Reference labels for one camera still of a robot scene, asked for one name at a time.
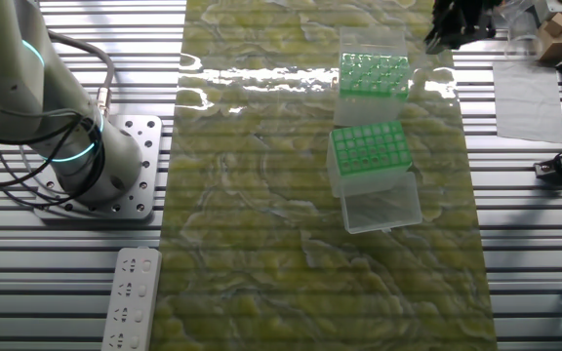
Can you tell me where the clear tip box green rack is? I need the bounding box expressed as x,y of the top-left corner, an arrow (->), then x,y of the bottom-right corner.
333,26 -> 413,129
325,119 -> 423,235

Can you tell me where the clear plastic cup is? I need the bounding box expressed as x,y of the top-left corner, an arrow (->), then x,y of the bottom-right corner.
502,0 -> 544,60

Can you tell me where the green marble pattern mat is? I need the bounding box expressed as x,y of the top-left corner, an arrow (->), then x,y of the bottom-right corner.
149,0 -> 500,351

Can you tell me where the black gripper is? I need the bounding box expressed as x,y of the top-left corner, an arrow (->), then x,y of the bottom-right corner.
423,0 -> 496,54

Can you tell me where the white power strip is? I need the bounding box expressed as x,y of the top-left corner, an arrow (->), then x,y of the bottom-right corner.
100,246 -> 164,351

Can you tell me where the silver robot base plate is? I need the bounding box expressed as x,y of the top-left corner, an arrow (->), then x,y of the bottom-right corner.
34,114 -> 164,221

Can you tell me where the small brown cardboard box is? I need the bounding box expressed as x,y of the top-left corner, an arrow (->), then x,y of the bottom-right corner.
535,12 -> 562,63

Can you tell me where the thick grey robot cable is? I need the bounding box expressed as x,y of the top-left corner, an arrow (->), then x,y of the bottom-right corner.
45,29 -> 117,118

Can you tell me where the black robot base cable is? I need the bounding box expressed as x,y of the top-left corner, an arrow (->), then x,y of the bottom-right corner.
0,114 -> 107,209

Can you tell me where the white paper sheet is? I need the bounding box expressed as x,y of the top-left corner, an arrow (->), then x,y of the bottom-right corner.
491,58 -> 562,146

